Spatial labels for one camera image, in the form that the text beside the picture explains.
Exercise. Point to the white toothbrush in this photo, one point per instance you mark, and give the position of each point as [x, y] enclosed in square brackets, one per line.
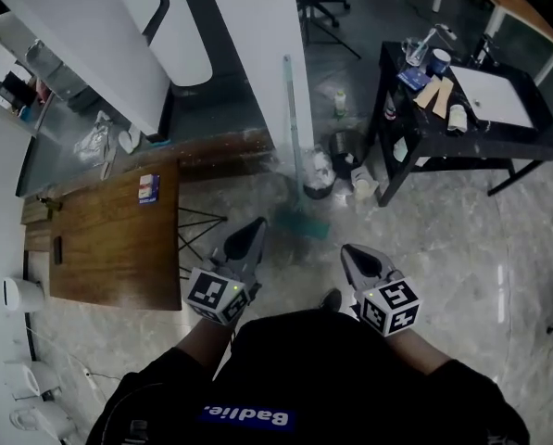
[426, 42]

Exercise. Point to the white plastic jug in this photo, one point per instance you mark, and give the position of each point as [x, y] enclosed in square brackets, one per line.
[364, 184]

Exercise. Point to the blue mug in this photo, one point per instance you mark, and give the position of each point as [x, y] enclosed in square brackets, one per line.
[439, 61]

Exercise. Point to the blue and red box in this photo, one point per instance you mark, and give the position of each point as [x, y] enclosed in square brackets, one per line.
[149, 189]

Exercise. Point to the clear glass cup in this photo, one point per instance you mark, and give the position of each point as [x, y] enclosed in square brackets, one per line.
[412, 54]

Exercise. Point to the dark wooden table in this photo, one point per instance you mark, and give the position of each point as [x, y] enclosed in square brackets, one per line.
[114, 248]

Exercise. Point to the wooden desk with white legs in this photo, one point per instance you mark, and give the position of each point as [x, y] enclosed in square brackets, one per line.
[512, 3]

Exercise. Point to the metal faucet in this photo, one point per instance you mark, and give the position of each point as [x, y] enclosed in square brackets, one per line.
[484, 51]

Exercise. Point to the beige wooden pieces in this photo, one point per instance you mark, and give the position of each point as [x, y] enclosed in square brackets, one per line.
[436, 95]

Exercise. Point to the green capped bottle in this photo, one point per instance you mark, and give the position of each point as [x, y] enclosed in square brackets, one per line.
[340, 105]

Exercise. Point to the person's left forearm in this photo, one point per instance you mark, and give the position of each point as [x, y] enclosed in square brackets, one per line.
[206, 341]

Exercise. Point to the black remote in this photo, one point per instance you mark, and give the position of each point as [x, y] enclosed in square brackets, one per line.
[58, 250]

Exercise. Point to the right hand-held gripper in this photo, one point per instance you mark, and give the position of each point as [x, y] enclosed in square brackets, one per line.
[394, 306]

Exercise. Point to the white rolled cloth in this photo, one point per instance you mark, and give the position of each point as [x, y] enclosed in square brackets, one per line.
[457, 118]

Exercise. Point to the white sink basin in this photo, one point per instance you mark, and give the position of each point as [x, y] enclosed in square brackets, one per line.
[493, 93]

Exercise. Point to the clear plastic bag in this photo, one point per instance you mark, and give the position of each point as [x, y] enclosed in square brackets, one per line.
[93, 139]

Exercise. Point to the white floor appliance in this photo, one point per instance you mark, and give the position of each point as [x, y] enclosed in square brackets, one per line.
[42, 420]
[33, 380]

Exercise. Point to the white tube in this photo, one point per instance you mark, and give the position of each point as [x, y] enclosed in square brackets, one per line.
[446, 30]

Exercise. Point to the person's right forearm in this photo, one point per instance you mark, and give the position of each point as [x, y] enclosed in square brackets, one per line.
[410, 350]

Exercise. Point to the black tripod stand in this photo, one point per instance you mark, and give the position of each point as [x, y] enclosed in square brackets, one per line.
[310, 26]

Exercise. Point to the black bucket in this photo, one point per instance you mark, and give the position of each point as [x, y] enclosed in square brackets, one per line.
[343, 146]

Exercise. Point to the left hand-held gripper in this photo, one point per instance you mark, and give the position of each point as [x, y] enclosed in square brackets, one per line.
[213, 292]

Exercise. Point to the green mop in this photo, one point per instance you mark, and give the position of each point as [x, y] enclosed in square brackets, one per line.
[298, 156]

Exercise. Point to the blue booklet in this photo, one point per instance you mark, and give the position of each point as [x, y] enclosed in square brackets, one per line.
[413, 78]

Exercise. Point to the person's black clothing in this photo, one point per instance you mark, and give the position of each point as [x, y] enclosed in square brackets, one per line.
[313, 378]

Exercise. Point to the white slippers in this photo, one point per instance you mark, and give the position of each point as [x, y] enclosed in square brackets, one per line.
[130, 139]

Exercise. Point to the black bin with white trash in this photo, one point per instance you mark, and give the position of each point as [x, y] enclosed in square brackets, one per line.
[318, 174]

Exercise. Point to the person's black shoe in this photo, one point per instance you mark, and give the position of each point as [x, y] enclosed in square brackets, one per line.
[331, 300]

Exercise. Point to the black sink cabinet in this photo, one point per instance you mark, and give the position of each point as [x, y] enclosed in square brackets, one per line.
[443, 142]

